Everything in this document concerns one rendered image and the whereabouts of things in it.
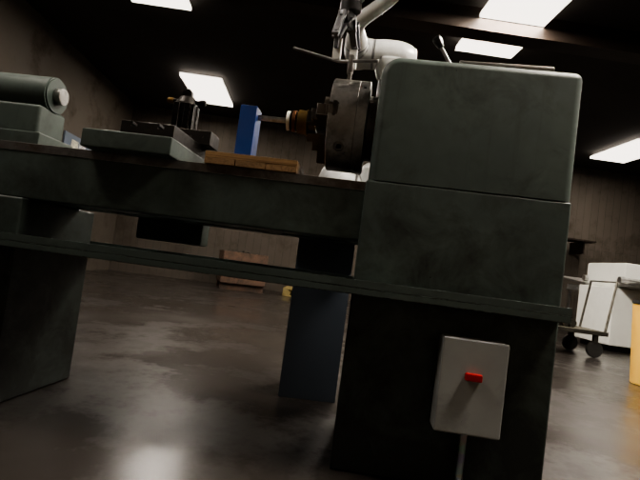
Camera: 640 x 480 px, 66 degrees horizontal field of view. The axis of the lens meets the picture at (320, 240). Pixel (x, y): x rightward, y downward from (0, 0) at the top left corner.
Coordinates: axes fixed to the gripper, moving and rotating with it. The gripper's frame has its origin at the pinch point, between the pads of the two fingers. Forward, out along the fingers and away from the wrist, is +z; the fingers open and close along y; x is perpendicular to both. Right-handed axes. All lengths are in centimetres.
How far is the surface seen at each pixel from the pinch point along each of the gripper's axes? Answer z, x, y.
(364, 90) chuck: 11.8, 13.2, 10.5
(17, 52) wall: -57, -495, -193
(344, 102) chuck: 16.4, 8.8, 15.3
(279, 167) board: 39.2, -5.2, 27.6
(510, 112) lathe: 16, 58, 4
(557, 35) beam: -111, 47, -348
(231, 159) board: 39, -20, 33
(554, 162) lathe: 29, 72, 2
